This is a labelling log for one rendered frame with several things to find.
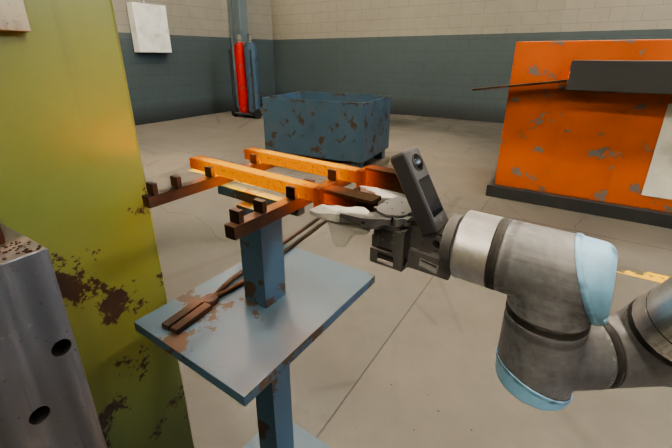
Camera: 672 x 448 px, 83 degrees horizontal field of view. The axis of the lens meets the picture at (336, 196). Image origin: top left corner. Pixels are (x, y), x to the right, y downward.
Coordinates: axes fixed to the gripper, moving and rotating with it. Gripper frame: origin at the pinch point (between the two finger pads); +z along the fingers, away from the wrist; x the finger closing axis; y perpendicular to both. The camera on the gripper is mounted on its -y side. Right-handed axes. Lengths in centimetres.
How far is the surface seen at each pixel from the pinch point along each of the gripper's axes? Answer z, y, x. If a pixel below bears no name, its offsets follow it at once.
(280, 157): 22.2, -0.7, 10.6
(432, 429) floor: -6, 94, 46
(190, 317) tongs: 23.4, 25.2, -14.2
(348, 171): 4.9, -0.6, 10.6
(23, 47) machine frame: 44, -22, -23
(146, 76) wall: 642, 14, 319
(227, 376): 7.6, 26.4, -18.5
